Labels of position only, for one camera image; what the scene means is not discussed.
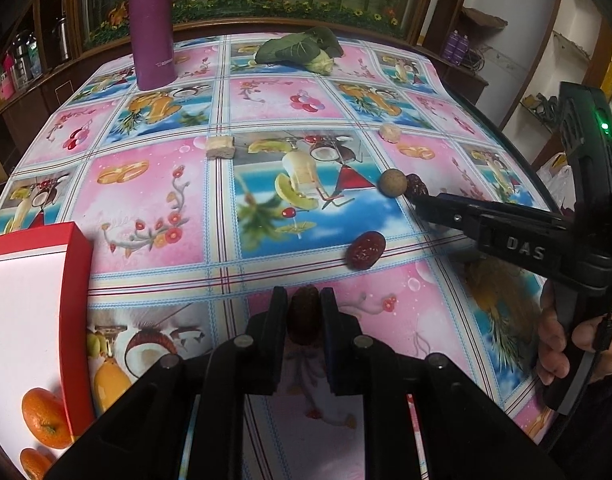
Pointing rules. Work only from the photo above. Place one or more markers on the pink container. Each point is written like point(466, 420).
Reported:
point(4, 79)

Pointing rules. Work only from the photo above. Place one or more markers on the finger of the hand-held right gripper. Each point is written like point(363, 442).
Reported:
point(446, 217)
point(506, 208)

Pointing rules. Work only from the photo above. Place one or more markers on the brown round longan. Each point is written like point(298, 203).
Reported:
point(392, 182)

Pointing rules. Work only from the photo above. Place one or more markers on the peeled pale longan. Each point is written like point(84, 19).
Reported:
point(390, 133)

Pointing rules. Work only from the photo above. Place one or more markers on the wooden side cabinet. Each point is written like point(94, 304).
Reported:
point(45, 82)

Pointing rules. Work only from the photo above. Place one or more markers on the red date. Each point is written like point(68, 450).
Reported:
point(304, 315)
point(366, 249)
point(417, 186)

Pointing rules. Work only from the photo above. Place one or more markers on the person's right hand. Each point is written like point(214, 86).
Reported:
point(548, 335)

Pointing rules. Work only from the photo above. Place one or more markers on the large orange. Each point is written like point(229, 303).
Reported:
point(45, 417)

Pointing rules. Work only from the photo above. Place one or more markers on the dark shoes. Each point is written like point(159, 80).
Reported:
point(543, 105)

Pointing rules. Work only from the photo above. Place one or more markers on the purple thermos bottle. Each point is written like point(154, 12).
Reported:
point(151, 25)

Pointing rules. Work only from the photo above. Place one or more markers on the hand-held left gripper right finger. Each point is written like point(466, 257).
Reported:
point(331, 340)

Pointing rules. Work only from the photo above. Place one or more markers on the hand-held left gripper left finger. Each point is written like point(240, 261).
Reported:
point(278, 340)

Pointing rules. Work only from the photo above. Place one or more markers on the green bok choy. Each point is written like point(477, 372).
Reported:
point(286, 50)

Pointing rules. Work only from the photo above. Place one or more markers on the metal flasks on sideboard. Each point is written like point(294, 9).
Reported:
point(23, 55)

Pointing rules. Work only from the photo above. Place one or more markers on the beige cake cube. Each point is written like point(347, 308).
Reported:
point(219, 146)

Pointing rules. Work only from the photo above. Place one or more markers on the small orange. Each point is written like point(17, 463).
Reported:
point(33, 464)

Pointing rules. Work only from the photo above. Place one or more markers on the wooden wall shelf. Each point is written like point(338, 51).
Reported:
point(483, 17)

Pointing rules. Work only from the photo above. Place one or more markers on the red gift box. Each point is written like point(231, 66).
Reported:
point(20, 320)

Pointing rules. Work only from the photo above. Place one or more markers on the person's right forearm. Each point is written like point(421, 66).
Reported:
point(596, 425)

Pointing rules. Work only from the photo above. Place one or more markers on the steel flask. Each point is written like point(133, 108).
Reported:
point(60, 37)

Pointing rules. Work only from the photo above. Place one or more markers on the white plastic bag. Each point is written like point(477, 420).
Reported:
point(556, 170)

